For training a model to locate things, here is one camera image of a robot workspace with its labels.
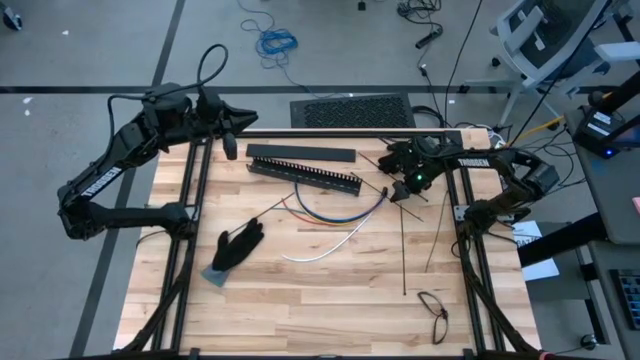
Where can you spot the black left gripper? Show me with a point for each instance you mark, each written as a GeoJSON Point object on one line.
{"type": "Point", "coordinates": [210, 120]}

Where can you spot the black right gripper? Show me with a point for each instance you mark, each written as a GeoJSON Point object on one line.
{"type": "Point", "coordinates": [425, 162]}

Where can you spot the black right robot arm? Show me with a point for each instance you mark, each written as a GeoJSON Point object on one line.
{"type": "Point", "coordinates": [480, 162]}

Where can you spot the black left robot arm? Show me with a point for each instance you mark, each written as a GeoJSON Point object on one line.
{"type": "Point", "coordinates": [130, 215]}

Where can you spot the brown zip tie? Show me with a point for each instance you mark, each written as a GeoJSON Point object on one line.
{"type": "Point", "coordinates": [433, 245]}

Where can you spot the black eyeglasses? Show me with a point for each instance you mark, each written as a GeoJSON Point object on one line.
{"type": "Point", "coordinates": [443, 314]}

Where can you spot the black power strip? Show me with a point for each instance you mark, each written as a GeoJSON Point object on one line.
{"type": "Point", "coordinates": [428, 38]}

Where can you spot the white paper sheet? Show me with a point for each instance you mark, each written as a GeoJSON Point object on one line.
{"type": "Point", "coordinates": [542, 270]}

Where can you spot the small black floor item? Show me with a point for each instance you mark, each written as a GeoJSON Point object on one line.
{"type": "Point", "coordinates": [361, 5]}

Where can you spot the black device with blue light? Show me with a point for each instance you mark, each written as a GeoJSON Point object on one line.
{"type": "Point", "coordinates": [595, 130]}

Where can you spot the grey side desk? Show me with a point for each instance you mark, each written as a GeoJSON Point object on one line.
{"type": "Point", "coordinates": [620, 200]}

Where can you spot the grey office chair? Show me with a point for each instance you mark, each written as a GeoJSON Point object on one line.
{"type": "Point", "coordinates": [550, 30]}

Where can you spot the pink item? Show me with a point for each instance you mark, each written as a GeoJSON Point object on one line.
{"type": "Point", "coordinates": [636, 205]}

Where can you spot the black round knob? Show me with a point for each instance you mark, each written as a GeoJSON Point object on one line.
{"type": "Point", "coordinates": [589, 342]}

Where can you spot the black stand pole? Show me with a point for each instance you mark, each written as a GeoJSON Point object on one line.
{"type": "Point", "coordinates": [620, 90]}

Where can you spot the black caster wheel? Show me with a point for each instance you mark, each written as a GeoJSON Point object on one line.
{"type": "Point", "coordinates": [11, 20]}

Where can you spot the black keyboard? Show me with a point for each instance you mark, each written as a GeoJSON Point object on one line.
{"type": "Point", "coordinates": [630, 300]}

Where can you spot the black flat duct cover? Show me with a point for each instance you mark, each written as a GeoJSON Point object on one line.
{"type": "Point", "coordinates": [300, 152]}

